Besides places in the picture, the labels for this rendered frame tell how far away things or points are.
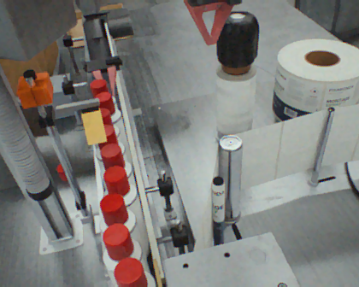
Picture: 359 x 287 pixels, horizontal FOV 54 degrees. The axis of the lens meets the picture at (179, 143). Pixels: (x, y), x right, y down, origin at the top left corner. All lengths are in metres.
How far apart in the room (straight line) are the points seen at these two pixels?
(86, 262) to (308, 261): 0.41
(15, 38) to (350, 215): 0.62
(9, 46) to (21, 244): 0.52
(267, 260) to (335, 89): 0.55
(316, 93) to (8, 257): 0.73
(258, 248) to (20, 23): 0.31
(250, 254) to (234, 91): 0.45
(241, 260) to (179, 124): 0.61
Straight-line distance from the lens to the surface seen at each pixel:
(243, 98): 0.75
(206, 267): 0.34
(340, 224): 0.73
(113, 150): 0.55
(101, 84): 0.72
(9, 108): 0.45
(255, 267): 0.35
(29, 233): 0.84
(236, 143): 0.57
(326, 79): 0.83
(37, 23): 0.39
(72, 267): 0.75
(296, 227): 0.71
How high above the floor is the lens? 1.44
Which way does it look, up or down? 41 degrees down
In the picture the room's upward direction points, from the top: 6 degrees counter-clockwise
